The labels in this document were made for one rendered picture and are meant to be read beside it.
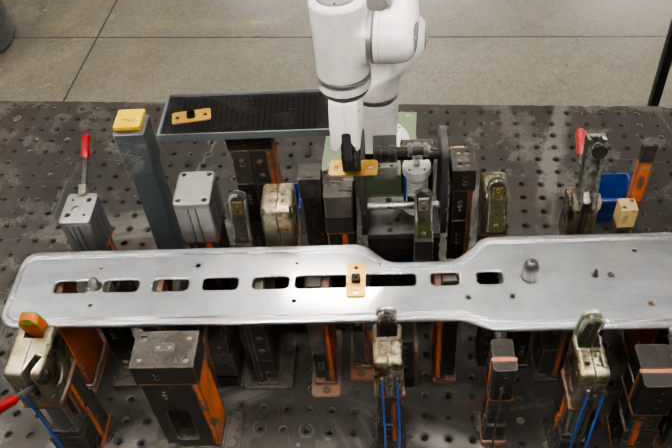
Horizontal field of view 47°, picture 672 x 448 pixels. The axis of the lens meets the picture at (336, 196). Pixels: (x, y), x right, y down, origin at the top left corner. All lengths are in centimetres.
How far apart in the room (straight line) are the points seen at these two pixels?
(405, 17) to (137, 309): 80
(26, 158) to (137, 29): 187
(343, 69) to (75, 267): 80
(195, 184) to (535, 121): 112
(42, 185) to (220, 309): 98
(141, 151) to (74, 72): 231
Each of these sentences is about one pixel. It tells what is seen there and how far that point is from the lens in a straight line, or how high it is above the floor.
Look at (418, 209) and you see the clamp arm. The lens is 158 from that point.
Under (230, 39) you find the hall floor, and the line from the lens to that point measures 401.
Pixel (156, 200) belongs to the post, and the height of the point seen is 93.
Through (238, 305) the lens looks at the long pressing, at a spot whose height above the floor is 100.
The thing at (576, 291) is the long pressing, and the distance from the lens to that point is 156.
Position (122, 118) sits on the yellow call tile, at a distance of 175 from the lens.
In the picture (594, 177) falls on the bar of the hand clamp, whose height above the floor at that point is 112.
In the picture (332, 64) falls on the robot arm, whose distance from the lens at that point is 115.
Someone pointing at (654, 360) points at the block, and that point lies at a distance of 153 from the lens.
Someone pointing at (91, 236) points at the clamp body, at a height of 101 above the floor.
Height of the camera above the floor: 222
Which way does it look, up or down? 46 degrees down
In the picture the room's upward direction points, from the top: 6 degrees counter-clockwise
